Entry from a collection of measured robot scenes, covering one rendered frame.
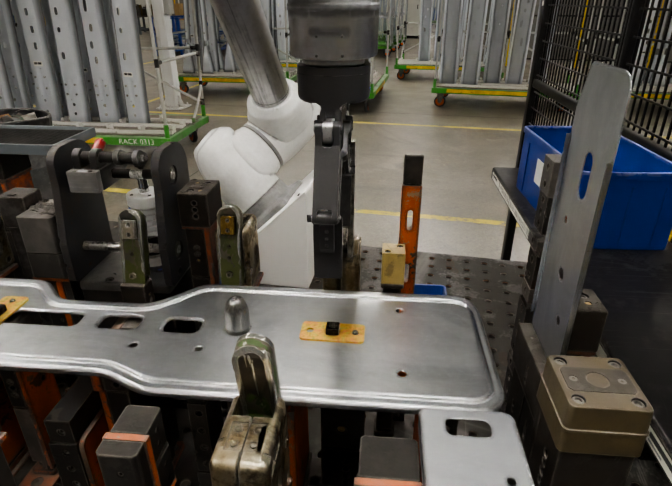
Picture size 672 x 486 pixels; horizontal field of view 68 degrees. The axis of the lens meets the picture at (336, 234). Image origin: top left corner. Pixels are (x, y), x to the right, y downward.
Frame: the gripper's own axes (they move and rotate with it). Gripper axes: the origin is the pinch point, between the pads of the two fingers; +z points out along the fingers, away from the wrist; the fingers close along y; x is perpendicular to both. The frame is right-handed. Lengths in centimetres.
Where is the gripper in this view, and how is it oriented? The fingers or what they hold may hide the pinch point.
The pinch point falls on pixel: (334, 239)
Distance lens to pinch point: 59.1
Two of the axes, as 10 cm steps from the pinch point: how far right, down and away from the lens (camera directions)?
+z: 0.0, 9.0, 4.3
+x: 10.0, 0.4, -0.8
